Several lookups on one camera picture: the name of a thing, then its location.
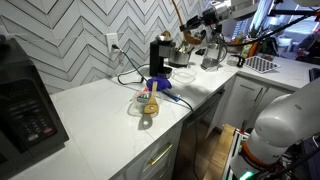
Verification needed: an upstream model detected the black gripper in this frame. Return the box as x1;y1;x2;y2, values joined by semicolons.
180;4;230;32

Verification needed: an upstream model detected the long wooden spoon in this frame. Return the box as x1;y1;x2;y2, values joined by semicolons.
171;0;202;45

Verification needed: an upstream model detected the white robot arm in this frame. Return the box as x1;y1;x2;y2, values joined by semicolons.
180;0;320;180

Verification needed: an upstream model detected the green orange box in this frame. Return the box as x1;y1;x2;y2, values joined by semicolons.
240;39;259;58

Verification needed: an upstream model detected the glass pitcher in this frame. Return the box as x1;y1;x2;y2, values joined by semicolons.
201;43;227;71

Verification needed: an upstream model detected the steel utensil pot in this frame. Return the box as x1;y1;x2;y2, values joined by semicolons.
169;50;190;67

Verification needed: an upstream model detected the black coffee maker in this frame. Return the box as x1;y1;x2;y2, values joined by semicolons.
149;35;176;79

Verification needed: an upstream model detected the patterned black white mat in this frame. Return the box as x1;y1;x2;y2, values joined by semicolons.
244;56;279;73

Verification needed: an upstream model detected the blue toothpaste tube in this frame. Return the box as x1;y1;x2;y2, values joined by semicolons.
162;91;180;102

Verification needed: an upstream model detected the small clear round container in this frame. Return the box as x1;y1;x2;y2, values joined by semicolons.
128;87;151;117

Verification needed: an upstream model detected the slotted wooden spatula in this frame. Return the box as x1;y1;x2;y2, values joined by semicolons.
144;81;159;114

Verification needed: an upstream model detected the wooden board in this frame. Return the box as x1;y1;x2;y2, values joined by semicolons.
203;124;235;180

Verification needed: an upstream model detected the black microwave oven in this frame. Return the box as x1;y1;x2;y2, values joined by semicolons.
0;37;69;180

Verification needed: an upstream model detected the white wall power outlet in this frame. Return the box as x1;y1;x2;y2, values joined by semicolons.
106;33;118;53

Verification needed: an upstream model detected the black power cable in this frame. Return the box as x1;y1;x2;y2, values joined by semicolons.
111;43;151;86

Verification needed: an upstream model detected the gold drawer handle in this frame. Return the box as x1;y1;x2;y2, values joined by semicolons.
148;143;173;166

